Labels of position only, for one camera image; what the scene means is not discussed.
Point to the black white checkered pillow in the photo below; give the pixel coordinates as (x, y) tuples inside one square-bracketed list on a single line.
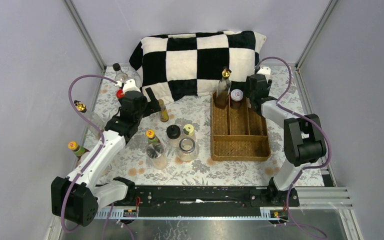
[(191, 64)]

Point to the glass cruet gold spout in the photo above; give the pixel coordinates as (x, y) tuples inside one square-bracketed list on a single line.
[(223, 89)]

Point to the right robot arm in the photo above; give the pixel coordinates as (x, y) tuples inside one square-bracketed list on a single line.
[(303, 141)]

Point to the red lid chili sauce jar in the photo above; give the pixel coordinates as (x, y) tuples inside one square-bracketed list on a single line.
[(120, 94)]

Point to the reflected green bottle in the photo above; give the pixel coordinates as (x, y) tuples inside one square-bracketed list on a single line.
[(77, 149)]

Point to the glass jar silver lid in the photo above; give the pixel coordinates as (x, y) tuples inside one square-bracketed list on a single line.
[(187, 149)]

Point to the woven wicker tray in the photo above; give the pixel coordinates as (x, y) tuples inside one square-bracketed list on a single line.
[(238, 134)]

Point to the reflected cruet gold spout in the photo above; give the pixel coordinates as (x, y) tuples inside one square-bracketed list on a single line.
[(92, 116)]

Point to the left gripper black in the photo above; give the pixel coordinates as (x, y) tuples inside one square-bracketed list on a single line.
[(152, 106)]

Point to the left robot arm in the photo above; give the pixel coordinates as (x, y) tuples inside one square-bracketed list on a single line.
[(78, 197)]

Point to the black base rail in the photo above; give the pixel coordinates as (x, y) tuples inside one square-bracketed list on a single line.
[(206, 201)]

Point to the white lid brown sauce jar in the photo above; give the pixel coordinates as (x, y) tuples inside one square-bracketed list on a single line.
[(236, 97)]

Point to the floral tablecloth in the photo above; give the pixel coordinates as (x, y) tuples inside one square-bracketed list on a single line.
[(132, 163)]

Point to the green bottle yellow cap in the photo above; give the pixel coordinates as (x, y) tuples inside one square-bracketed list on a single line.
[(151, 137)]

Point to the small yellow oil bottle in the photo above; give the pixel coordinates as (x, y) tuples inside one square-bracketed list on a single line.
[(163, 114)]

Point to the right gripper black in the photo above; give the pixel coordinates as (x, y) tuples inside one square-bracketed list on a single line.
[(247, 85)]

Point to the yellow cap spice bottle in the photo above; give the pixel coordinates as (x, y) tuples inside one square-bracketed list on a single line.
[(188, 131)]

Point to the black cap salt shaker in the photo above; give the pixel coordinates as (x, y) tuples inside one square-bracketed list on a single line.
[(173, 133)]

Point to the clear vinegar bottle black cap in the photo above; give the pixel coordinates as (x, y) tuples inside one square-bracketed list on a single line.
[(120, 76)]

